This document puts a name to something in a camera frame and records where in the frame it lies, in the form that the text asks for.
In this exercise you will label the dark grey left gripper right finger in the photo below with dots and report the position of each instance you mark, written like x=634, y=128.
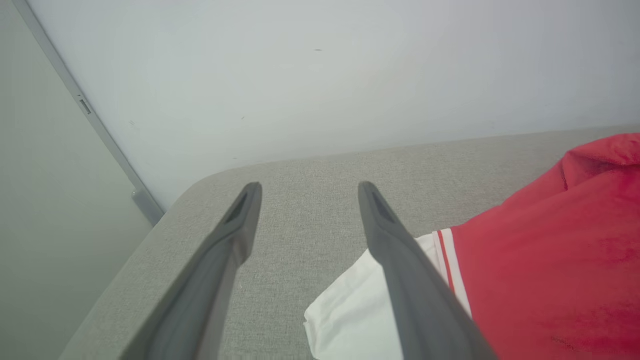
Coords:
x=420, y=300

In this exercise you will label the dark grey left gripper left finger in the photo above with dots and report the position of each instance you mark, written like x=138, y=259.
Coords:
x=210, y=285

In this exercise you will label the red and white basketball jersey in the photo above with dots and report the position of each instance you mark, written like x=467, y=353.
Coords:
x=550, y=250

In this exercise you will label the grey metal frame strip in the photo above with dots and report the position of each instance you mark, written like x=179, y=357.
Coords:
x=116, y=150

